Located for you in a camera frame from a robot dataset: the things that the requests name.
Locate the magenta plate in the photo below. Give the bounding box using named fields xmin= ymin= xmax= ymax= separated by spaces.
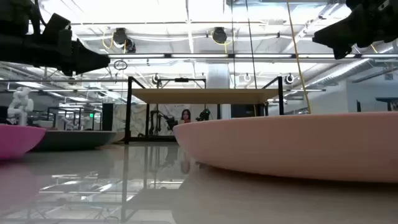
xmin=0 ymin=124 xmax=47 ymax=161

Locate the black gantry frame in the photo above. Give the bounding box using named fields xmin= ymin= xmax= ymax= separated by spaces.
xmin=156 ymin=77 xmax=208 ymax=91

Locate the white robot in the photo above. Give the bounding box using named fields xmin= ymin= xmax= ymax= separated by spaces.
xmin=6 ymin=86 xmax=35 ymax=127

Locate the black computer box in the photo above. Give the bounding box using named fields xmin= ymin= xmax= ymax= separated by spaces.
xmin=230 ymin=103 xmax=269 ymax=119

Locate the dark grey plate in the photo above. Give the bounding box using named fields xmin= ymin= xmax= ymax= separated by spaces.
xmin=30 ymin=129 xmax=118 ymax=153

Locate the black ceiling cord reel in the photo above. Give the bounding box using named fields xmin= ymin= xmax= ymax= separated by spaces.
xmin=211 ymin=26 xmax=228 ymax=45
xmin=112 ymin=27 xmax=129 ymax=46

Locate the wooden shelf black metal frame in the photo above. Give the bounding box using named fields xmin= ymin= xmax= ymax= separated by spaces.
xmin=124 ymin=75 xmax=285 ymax=145

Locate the salmon pink plate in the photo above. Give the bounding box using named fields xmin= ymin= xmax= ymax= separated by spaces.
xmin=172 ymin=111 xmax=398 ymax=184

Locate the person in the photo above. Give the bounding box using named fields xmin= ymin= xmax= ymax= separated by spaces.
xmin=180 ymin=108 xmax=192 ymax=125

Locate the black cabinet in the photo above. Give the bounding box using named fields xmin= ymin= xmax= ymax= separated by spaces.
xmin=101 ymin=103 xmax=115 ymax=132

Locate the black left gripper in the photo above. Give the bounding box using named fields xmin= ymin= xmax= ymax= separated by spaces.
xmin=15 ymin=32 xmax=112 ymax=77

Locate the dark background desk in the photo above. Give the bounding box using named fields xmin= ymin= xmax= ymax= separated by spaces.
xmin=375 ymin=96 xmax=398 ymax=112

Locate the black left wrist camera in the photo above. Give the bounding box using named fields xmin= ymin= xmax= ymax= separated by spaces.
xmin=42 ymin=12 xmax=73 ymax=48

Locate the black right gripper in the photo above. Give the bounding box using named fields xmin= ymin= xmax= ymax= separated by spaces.
xmin=312 ymin=0 xmax=398 ymax=60

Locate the long black cable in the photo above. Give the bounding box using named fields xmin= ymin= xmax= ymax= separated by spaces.
xmin=245 ymin=0 xmax=258 ymax=90

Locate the yellow orange cable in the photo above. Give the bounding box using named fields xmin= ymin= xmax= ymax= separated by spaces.
xmin=286 ymin=0 xmax=312 ymax=114

